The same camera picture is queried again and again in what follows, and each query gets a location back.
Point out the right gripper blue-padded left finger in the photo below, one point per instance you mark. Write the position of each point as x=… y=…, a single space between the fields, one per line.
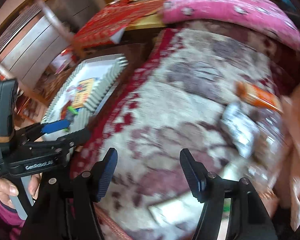
x=64 y=208

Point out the silver pink snack bag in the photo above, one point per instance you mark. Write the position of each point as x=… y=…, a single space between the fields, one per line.
x=242 y=131

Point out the dark green snack packet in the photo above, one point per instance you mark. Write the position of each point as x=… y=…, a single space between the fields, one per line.
x=70 y=114

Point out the red gold embroidered cloth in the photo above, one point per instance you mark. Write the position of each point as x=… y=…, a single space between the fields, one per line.
x=109 y=25

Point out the wooden chair frame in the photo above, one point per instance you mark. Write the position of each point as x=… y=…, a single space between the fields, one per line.
x=55 y=22

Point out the pink penguin print quilt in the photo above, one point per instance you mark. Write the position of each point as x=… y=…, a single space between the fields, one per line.
x=263 y=16

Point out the yellow cracker packet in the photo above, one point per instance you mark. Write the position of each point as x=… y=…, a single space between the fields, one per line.
x=83 y=92

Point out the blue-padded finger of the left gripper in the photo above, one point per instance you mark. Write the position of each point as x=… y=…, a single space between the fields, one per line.
x=37 y=130

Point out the peach pink towel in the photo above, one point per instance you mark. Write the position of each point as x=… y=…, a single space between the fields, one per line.
x=287 y=186

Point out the green striped white tray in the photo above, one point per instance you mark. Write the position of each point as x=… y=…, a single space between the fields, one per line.
x=107 y=68

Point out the floral red cream blanket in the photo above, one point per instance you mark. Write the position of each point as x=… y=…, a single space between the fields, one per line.
x=175 y=101

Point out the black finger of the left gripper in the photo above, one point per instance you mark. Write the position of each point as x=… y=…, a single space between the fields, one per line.
x=68 y=141

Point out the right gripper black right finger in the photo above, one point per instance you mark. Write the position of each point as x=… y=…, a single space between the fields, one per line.
x=248 y=217

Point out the orange snack packet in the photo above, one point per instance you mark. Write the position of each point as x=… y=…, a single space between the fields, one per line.
x=258 y=97

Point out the clear bag of nuts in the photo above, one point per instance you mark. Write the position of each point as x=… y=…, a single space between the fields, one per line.
x=269 y=149

